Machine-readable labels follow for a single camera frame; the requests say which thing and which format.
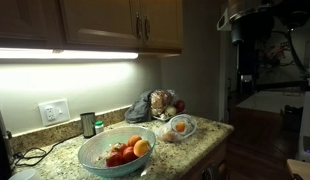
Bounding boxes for orange fruit with sticker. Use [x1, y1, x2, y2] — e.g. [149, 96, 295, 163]
[175, 122, 185, 132]

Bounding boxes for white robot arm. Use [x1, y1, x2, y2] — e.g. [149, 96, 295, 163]
[216, 0, 310, 44]

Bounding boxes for grey cloth bag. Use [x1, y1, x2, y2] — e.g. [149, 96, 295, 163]
[124, 90, 153, 124]

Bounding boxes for clear mesh produce bag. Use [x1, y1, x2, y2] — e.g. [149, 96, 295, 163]
[155, 114, 197, 142]

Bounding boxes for yellow orange fruit in bag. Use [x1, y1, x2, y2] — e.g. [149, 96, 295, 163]
[162, 132, 176, 142]

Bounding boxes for orange fruit in bowl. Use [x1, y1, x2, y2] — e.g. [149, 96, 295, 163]
[133, 140, 151, 157]

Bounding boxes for red apple in bowl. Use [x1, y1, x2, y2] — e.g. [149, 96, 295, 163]
[106, 152, 124, 167]

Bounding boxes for light blue glass bowl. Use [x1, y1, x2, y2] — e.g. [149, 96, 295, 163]
[78, 126, 156, 178]

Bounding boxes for bagged bread loaf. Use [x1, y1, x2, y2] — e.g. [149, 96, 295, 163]
[150, 90, 173, 116]

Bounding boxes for wooden upper cabinets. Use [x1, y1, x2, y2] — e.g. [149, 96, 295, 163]
[0, 0, 183, 55]

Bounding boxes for small green lid bottle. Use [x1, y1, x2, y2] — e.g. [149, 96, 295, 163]
[94, 121, 104, 134]

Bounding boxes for stainless steel cup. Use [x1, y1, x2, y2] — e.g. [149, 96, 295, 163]
[80, 112, 95, 138]

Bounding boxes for under cabinet light bar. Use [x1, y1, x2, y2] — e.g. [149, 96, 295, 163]
[0, 48, 138, 60]

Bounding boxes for white wall outlet plate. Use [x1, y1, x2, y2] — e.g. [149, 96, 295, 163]
[38, 99, 70, 126]

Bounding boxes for black power cable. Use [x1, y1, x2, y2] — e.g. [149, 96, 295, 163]
[12, 132, 83, 168]

